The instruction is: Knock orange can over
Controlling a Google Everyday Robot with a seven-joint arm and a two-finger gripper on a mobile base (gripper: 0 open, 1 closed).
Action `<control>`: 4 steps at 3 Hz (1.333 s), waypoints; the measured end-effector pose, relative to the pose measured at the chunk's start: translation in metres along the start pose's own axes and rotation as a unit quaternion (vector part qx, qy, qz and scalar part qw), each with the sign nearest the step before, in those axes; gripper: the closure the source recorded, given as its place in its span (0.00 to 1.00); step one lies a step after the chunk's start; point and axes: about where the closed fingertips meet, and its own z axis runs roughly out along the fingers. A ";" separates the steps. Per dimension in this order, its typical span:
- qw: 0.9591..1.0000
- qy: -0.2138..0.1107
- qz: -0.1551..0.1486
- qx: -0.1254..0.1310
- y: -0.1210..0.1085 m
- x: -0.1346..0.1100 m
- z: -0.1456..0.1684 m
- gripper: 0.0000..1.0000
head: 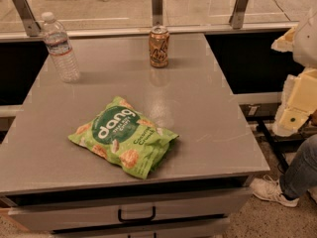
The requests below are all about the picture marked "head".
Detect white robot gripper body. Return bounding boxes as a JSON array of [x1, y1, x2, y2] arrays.
[[293, 7, 317, 67]]

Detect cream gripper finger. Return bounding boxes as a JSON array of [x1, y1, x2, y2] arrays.
[[271, 27, 296, 53], [272, 67, 317, 137]]

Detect orange soda can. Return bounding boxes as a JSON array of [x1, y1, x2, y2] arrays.
[[149, 25, 169, 67]]

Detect blue jeans leg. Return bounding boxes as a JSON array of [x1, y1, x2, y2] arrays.
[[279, 135, 317, 199]]

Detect white sneaker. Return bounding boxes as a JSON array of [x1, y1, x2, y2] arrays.
[[251, 175, 299, 207]]

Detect grey lower drawer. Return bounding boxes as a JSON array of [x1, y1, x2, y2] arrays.
[[50, 218, 230, 238]]

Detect grey drawer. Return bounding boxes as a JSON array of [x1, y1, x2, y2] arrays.
[[9, 187, 252, 231], [50, 218, 230, 238]]

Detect green dang chips bag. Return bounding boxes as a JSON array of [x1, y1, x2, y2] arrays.
[[68, 96, 178, 179]]

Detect clear plastic water bottle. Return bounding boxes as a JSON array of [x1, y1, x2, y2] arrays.
[[42, 12, 80, 83]]

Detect grey upper drawer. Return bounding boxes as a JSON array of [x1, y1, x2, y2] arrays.
[[9, 187, 252, 231]]

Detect horizontal metal rail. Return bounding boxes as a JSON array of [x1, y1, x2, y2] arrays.
[[0, 22, 297, 43]]

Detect right metal railing post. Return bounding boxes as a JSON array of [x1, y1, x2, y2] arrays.
[[229, 0, 249, 29]]

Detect metal railing post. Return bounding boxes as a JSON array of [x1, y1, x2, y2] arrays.
[[12, 0, 41, 37], [152, 0, 163, 26], [229, 0, 249, 29]]

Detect middle metal railing post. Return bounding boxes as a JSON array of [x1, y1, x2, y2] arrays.
[[152, 0, 163, 26]]

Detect black drawer handle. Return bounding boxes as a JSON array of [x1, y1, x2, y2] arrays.
[[117, 206, 157, 223]]

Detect left metal railing post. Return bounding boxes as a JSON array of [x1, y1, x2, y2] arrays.
[[12, 0, 41, 37]]

